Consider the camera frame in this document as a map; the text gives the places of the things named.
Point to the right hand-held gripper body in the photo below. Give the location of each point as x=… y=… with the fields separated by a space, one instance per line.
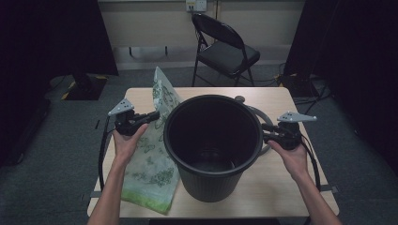
x=289 y=134

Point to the dark curtain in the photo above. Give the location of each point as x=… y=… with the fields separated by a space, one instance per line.
x=353 y=47
x=47 y=47

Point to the small black floor tape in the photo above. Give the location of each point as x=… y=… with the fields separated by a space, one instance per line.
x=97 y=124

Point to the person's right hand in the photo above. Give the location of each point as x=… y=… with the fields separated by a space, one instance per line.
x=291 y=162

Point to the person's left hand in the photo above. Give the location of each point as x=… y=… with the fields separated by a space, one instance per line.
x=126 y=146

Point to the black stand base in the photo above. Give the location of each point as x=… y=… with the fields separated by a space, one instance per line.
x=86 y=89

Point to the yellow black floor tape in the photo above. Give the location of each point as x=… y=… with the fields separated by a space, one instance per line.
x=68 y=90

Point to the dark plastic trash bin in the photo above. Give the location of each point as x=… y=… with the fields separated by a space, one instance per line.
x=212 y=184

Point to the green printed plastic garbage bag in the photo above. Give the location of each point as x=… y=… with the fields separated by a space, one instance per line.
x=150 y=162

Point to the white wall socket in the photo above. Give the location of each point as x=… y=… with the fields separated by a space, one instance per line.
x=196 y=5

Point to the black folding chair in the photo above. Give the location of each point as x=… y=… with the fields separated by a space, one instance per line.
x=228 y=56

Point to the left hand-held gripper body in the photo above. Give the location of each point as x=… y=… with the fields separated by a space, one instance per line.
x=125 y=120

